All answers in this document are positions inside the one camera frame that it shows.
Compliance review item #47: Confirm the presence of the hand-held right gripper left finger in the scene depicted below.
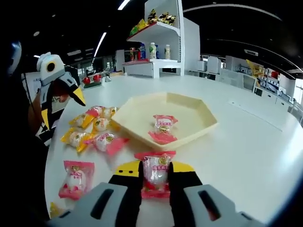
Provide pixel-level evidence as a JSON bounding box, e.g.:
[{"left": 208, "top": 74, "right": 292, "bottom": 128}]
[{"left": 48, "top": 160, "right": 144, "bottom": 227}]

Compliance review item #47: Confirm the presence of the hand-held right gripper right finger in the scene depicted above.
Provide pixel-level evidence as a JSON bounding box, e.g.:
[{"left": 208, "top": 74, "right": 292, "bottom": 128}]
[{"left": 168, "top": 161, "right": 265, "bottom": 227}]

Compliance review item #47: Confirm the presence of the pink marshmallow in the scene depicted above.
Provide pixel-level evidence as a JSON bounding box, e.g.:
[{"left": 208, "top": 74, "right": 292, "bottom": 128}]
[
  {"left": 134, "top": 151, "right": 177, "bottom": 199},
  {"left": 58, "top": 160, "right": 95, "bottom": 201},
  {"left": 148, "top": 114, "right": 178, "bottom": 145}
]

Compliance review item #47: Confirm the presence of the pile of marshmallows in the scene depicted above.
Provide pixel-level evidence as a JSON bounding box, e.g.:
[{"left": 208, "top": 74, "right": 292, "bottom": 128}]
[{"left": 60, "top": 105, "right": 130, "bottom": 156}]

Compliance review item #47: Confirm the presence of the cream hexagonal bowl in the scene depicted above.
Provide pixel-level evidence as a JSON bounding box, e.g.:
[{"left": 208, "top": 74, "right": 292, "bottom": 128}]
[{"left": 110, "top": 92, "right": 218, "bottom": 150}]

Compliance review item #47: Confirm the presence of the person's left hand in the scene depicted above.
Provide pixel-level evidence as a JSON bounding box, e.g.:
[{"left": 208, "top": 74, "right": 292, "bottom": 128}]
[{"left": 52, "top": 81, "right": 71, "bottom": 104}]

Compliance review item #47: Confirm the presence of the green tray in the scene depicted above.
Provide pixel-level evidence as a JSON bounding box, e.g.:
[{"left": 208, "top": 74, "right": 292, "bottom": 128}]
[{"left": 82, "top": 81, "right": 103, "bottom": 89}]

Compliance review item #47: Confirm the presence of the white chest-worn device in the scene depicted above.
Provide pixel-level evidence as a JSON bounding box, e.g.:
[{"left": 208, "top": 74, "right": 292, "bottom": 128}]
[{"left": 4, "top": 40, "right": 23, "bottom": 76}]

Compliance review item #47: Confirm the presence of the ceiling light strip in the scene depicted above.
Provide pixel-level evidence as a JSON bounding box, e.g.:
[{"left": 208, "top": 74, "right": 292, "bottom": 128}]
[
  {"left": 117, "top": 0, "right": 131, "bottom": 10},
  {"left": 94, "top": 32, "right": 107, "bottom": 57}
]

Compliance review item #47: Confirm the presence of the white table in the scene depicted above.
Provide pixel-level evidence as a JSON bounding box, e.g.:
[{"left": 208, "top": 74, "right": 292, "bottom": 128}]
[{"left": 44, "top": 70, "right": 303, "bottom": 227}]

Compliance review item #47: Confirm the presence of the person's black shirt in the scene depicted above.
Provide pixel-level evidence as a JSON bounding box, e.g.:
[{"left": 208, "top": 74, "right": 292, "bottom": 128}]
[{"left": 0, "top": 35, "right": 52, "bottom": 227}]

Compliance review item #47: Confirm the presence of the white green drink bottle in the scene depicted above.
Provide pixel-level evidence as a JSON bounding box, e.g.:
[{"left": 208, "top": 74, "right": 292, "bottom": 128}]
[{"left": 148, "top": 42, "right": 157, "bottom": 60}]

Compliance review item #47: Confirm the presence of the yellow-green snack packet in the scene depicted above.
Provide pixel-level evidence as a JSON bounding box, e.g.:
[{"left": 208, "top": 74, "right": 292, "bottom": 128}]
[{"left": 129, "top": 18, "right": 149, "bottom": 37}]

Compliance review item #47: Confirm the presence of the black-yellow snack packet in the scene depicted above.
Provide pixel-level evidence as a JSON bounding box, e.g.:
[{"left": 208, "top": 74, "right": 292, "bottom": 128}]
[
  {"left": 158, "top": 13, "right": 177, "bottom": 26},
  {"left": 148, "top": 9, "right": 158, "bottom": 24}
]

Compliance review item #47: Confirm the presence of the white shelf unit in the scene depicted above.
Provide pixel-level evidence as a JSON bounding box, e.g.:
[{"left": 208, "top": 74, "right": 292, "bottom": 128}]
[{"left": 122, "top": 0, "right": 201, "bottom": 79}]

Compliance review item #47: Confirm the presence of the row of white cabinets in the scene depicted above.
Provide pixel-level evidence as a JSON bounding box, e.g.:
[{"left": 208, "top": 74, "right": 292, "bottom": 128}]
[{"left": 253, "top": 82, "right": 298, "bottom": 107}]

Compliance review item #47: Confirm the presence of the tall white appliance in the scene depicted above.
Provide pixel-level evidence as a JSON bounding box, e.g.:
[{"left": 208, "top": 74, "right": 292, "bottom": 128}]
[{"left": 208, "top": 56, "right": 222, "bottom": 74}]

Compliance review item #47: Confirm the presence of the yellow display rack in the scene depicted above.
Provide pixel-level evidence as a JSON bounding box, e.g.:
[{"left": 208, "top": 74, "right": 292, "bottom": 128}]
[{"left": 246, "top": 59, "right": 263, "bottom": 79}]

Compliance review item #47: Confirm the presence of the black device cable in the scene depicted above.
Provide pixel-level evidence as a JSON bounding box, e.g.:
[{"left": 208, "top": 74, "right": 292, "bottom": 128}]
[{"left": 20, "top": 72, "right": 34, "bottom": 107}]

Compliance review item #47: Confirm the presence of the white table cable cover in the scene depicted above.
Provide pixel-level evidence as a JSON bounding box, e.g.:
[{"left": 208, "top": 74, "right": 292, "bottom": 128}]
[{"left": 228, "top": 100, "right": 284, "bottom": 132}]

